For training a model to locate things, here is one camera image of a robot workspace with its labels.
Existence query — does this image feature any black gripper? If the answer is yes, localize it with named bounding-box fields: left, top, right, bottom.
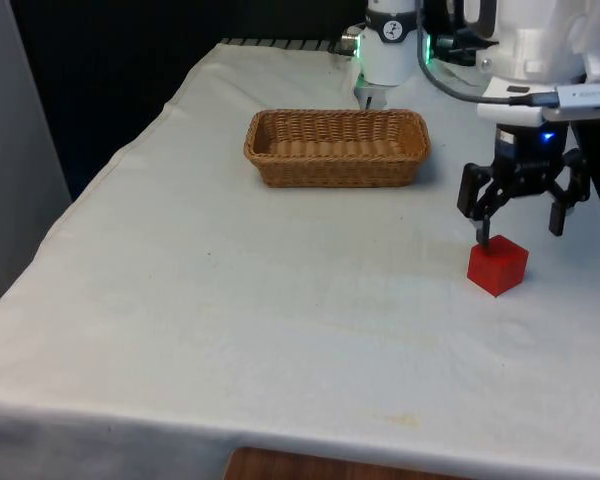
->
left=457, top=122, right=590, bottom=250

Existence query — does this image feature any red cube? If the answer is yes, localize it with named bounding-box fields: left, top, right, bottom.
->
left=467, top=234, right=530, bottom=299

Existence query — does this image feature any brown wicker basket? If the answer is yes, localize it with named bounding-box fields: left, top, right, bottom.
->
left=243, top=108, right=433, bottom=189

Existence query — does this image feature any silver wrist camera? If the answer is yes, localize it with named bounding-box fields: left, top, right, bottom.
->
left=476, top=79, right=600, bottom=125

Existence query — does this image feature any dark grey cable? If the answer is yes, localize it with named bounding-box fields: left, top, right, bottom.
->
left=416, top=24, right=564, bottom=109

